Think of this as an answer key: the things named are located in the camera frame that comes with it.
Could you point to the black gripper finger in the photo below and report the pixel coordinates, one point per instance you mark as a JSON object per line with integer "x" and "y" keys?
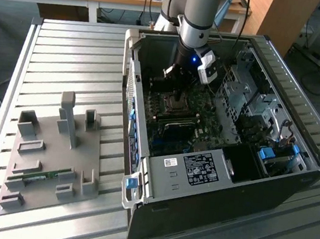
{"x": 188, "y": 82}
{"x": 173, "y": 77}

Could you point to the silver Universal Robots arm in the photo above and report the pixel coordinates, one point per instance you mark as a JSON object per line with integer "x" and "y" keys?
{"x": 195, "y": 21}

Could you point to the CPU socket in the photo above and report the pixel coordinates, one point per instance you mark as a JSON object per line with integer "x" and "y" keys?
{"x": 179, "y": 111}

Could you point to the metal drive cage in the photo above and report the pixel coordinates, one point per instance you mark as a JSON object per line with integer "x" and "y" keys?
{"x": 234, "y": 91}

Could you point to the green motherboard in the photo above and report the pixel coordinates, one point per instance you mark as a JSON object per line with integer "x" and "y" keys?
{"x": 206, "y": 125}

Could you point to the black expansion card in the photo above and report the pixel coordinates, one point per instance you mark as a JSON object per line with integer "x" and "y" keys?
{"x": 177, "y": 131}

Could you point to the blue card retention clip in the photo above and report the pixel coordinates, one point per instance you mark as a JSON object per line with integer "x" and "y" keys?
{"x": 132, "y": 113}
{"x": 135, "y": 136}

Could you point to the grey power supply unit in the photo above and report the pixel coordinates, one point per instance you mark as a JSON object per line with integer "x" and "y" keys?
{"x": 164, "y": 179}

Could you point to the wooden cabinet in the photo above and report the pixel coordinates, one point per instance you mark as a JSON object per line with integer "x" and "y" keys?
{"x": 279, "y": 20}

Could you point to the blue disk carrier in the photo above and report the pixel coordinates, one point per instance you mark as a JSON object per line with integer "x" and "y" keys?
{"x": 266, "y": 154}

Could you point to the blue plastic latch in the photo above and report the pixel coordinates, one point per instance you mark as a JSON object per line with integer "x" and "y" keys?
{"x": 131, "y": 183}

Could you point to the black floor equipment box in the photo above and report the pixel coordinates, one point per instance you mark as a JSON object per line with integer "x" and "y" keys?
{"x": 304, "y": 56}

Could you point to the black open PC case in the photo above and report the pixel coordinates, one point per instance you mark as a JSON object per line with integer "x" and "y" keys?
{"x": 224, "y": 210}

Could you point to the grey parts rack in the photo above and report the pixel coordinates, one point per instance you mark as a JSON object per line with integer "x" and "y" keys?
{"x": 50, "y": 146}

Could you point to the green RAM stick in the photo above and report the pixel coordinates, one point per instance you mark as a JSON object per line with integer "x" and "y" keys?
{"x": 43, "y": 175}

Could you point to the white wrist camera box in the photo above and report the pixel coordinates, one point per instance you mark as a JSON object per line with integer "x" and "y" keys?
{"x": 208, "y": 68}

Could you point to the blue plastic bracket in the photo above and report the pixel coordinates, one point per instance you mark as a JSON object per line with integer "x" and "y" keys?
{"x": 295, "y": 152}

